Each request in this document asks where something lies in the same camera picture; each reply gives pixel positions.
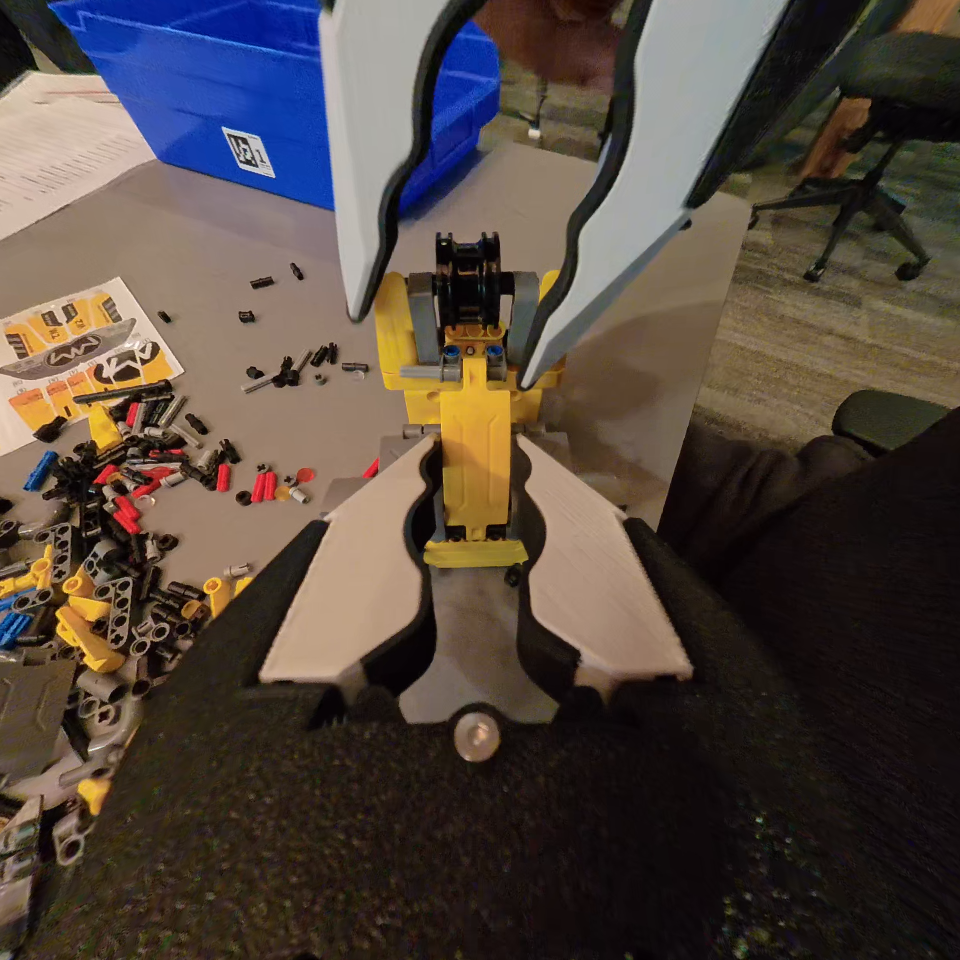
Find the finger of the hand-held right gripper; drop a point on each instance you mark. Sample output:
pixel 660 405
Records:
pixel 367 112
pixel 690 112

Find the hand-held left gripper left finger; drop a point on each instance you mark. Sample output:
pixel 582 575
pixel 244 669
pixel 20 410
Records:
pixel 352 570

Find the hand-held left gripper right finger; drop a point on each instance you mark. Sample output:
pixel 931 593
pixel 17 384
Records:
pixel 592 570

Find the yellow toy brick model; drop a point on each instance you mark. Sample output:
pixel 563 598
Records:
pixel 472 442

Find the black office chair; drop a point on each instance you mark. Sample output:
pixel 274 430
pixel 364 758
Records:
pixel 900 75

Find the blue plastic bin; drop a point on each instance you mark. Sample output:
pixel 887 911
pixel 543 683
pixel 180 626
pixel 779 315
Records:
pixel 187 75

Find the scattered black toy pins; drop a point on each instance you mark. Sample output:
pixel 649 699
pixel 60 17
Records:
pixel 285 373

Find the pile of toy brick pieces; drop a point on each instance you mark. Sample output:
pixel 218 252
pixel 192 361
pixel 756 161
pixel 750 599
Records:
pixel 112 600

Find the printed paper sheets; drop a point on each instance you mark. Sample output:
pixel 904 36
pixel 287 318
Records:
pixel 52 150

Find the black chair armrest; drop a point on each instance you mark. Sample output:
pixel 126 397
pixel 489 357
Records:
pixel 885 420

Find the dark grey toy panel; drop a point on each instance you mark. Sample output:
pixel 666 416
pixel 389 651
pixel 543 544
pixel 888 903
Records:
pixel 30 712

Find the yellow sticker sheet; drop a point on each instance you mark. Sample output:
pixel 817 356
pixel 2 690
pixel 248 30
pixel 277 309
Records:
pixel 45 330

